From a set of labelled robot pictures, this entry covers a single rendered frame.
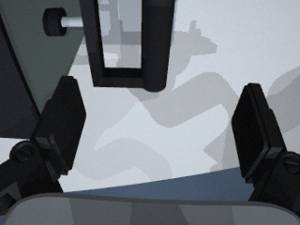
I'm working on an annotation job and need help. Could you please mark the grey metal base plate with bolts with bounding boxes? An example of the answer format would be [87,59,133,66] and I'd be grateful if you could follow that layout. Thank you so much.
[97,0,142,45]

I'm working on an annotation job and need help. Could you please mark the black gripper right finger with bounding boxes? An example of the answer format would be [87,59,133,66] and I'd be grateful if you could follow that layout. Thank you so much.
[232,82,300,217]

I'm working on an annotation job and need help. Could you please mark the grey-green box with black lid and pull handle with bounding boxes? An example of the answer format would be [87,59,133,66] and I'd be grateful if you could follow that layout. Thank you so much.
[0,0,175,140]

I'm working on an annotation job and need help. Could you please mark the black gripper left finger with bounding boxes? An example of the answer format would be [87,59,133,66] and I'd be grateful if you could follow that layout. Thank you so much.
[0,76,86,216]

